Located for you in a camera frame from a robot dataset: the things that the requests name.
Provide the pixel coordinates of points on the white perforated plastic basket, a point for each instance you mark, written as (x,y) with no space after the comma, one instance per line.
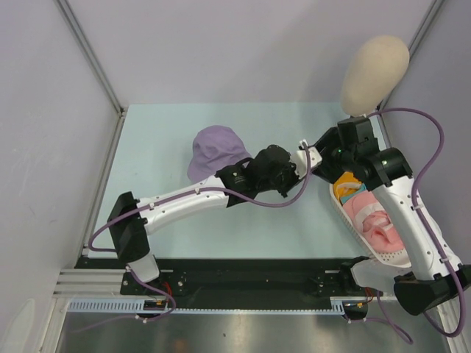
(397,259)

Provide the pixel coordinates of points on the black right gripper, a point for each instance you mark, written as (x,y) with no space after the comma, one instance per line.
(330,138)

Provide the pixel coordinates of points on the purple bucket hat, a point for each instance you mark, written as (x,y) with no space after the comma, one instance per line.
(214,148)

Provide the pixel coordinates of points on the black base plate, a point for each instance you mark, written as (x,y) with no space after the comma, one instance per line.
(246,280)

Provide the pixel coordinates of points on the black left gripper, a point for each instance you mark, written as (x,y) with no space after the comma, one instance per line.
(294,179)

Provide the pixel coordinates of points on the yellow hat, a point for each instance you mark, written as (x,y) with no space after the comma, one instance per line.
(345,182)

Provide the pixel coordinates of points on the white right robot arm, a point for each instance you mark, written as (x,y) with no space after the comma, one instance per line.
(435,275)

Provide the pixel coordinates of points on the aluminium frame rail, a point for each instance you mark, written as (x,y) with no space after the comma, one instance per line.
(119,113)

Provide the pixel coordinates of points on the cream mannequin head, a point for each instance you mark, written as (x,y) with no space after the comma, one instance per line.
(375,70)

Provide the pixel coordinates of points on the white slotted cable duct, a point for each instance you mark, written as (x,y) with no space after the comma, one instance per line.
(323,306)

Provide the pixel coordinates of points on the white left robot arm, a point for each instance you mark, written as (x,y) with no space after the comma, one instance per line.
(133,220)

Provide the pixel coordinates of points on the teal cap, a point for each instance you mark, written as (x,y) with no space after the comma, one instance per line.
(352,193)

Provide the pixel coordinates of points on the pink bucket hat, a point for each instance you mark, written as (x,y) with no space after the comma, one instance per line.
(370,219)

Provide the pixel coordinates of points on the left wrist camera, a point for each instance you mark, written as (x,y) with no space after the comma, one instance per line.
(306,159)

